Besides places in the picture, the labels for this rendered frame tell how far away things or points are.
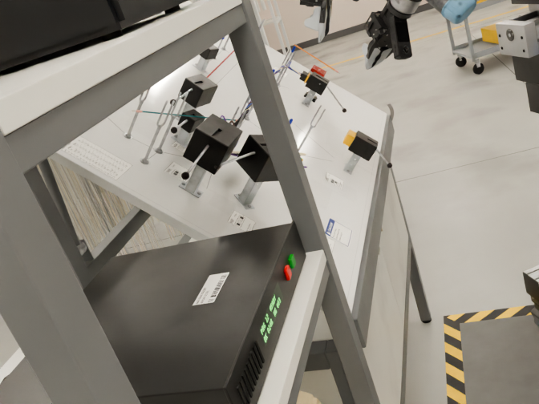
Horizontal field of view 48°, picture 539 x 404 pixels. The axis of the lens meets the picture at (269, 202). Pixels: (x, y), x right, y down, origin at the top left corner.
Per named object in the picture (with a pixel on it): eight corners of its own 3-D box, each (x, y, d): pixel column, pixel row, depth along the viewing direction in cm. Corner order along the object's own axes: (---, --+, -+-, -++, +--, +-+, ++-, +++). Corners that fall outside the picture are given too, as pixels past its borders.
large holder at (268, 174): (184, 194, 114) (214, 133, 107) (250, 190, 127) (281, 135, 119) (202, 218, 111) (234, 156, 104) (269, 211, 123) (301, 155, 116)
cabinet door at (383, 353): (404, 326, 177) (370, 209, 162) (397, 484, 129) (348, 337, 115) (398, 327, 177) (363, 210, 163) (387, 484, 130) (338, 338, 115)
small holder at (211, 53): (179, 66, 160) (188, 42, 157) (199, 63, 168) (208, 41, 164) (191, 75, 159) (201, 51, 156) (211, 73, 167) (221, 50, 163)
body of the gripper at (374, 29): (382, 29, 172) (404, -7, 162) (396, 50, 168) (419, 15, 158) (361, 28, 168) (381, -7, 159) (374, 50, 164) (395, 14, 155)
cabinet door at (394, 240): (410, 235, 224) (384, 138, 210) (407, 325, 177) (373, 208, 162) (403, 236, 225) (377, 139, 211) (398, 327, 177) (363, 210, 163)
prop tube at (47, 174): (88, 252, 137) (39, 124, 125) (83, 258, 135) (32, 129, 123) (76, 253, 138) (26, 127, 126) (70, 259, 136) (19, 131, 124)
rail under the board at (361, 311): (395, 131, 212) (390, 114, 210) (366, 348, 110) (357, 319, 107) (378, 135, 214) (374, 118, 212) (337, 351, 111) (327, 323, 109)
